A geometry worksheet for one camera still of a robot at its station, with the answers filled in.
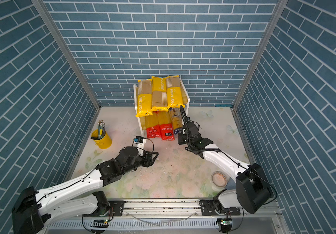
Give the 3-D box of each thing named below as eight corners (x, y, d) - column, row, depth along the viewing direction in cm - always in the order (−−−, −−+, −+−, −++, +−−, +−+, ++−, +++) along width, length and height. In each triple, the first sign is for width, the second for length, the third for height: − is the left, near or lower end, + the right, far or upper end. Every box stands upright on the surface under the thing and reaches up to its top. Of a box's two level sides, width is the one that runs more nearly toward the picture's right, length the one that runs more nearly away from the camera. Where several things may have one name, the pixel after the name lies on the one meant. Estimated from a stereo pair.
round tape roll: (212, 191, 81) (213, 190, 80) (209, 172, 89) (209, 170, 87) (231, 191, 81) (232, 190, 80) (226, 172, 89) (227, 170, 87)
